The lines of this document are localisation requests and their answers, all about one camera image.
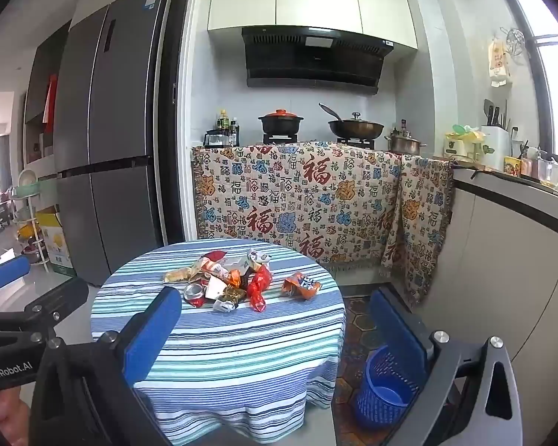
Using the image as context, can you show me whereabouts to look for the white printed canister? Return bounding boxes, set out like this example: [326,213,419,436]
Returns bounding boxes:
[444,134,470,158]

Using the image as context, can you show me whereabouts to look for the white tiered rack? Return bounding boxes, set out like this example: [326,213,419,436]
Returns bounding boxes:
[9,169,57,265]

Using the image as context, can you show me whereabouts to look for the person's left hand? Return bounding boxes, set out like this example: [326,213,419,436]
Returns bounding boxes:
[0,388,31,446]

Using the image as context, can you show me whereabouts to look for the hanging snack bag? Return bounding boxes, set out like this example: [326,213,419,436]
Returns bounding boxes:
[487,39,513,88]

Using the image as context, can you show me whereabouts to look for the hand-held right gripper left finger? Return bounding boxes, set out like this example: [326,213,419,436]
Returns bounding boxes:
[28,285,183,446]

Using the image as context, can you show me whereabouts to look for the crushed red can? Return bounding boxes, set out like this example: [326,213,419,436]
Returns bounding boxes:
[183,281,210,308]

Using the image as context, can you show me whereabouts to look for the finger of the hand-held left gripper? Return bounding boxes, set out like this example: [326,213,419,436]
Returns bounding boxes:
[0,278,90,335]
[0,255,31,298]

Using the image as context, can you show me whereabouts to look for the grey refrigerator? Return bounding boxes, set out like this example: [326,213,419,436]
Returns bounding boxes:
[53,0,173,286]

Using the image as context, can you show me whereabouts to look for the white knife block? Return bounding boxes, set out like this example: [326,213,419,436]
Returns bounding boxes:
[480,125,511,172]

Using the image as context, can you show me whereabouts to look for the patterned floor mat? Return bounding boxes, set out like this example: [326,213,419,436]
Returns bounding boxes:
[330,294,419,428]

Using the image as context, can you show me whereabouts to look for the cream cake packet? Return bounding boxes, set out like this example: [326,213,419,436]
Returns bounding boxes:
[162,267,201,284]

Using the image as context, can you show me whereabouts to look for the blue plastic basket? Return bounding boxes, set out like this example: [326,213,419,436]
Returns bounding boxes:
[356,345,421,430]

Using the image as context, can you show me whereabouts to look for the brown white crumpled wrapper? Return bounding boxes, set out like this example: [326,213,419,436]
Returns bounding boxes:
[188,259,224,282]

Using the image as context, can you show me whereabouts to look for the black clay pot orange lid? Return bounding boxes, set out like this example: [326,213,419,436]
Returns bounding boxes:
[258,109,308,136]

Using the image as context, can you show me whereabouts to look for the white wall cabinet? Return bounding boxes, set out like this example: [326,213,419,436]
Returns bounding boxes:
[208,0,418,49]

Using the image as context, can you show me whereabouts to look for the black door frame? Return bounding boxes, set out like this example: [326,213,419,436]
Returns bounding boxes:
[155,0,198,242]

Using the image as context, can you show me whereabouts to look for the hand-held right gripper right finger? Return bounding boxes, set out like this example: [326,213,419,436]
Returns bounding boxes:
[368,288,524,446]

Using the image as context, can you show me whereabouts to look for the wide printed blanket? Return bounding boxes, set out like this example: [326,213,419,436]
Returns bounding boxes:
[190,143,403,279]

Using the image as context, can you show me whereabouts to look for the yellow green cardboard box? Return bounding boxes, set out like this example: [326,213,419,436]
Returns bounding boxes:
[36,204,77,276]

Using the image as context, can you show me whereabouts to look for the black range hood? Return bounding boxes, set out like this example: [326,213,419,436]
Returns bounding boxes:
[242,26,394,94]

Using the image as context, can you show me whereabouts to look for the clear glass cup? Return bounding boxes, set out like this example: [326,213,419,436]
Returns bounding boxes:
[537,158,558,187]

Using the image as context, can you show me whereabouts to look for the striped tablecloth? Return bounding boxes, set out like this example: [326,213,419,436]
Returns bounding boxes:
[90,238,347,446]

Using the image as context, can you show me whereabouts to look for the wok with lid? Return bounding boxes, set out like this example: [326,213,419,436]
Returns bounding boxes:
[318,102,385,140]

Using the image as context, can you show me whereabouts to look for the green yellow plastic lids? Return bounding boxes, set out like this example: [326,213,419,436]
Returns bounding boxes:
[451,123,487,145]

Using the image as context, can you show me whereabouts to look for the steel pot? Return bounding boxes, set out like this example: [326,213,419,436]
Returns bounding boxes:
[384,127,427,155]

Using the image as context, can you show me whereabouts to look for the orange snack bag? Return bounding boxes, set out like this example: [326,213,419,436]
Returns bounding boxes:
[281,272,323,299]

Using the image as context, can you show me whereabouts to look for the crushed white can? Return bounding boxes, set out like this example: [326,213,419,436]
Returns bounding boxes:
[246,248,270,271]

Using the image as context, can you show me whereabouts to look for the black gas stove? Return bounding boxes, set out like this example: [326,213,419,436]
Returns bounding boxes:
[262,133,377,150]

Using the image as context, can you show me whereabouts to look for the red plastic wrapper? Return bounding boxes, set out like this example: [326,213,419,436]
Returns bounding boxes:
[246,265,273,313]

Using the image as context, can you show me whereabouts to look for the narrow printed blanket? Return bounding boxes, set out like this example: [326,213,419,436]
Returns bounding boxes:
[381,153,455,307]

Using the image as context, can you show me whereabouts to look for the metal strainer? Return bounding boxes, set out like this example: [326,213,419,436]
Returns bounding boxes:
[507,28,527,56]

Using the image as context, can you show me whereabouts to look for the set of kitchen knives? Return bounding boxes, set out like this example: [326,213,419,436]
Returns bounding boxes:
[482,98,509,128]

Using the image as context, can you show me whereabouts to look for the kitchen counter cabinet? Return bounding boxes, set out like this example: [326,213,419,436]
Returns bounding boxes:
[421,162,558,446]

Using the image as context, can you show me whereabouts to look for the wall shelf cabinet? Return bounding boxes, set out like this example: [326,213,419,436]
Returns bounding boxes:
[23,23,70,168]

